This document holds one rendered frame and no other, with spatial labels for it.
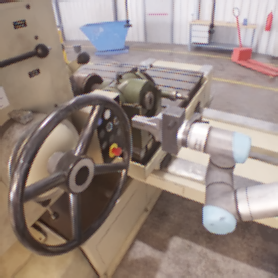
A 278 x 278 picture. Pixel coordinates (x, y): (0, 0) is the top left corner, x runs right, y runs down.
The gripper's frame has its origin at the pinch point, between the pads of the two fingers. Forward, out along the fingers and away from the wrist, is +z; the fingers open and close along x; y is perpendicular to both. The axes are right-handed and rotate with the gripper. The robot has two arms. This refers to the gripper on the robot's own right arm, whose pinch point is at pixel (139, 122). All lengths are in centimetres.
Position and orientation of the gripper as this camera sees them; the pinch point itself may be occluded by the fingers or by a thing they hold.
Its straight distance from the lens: 61.7
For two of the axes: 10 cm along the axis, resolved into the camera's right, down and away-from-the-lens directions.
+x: 0.6, 7.9, 6.1
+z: -8.8, -2.5, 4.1
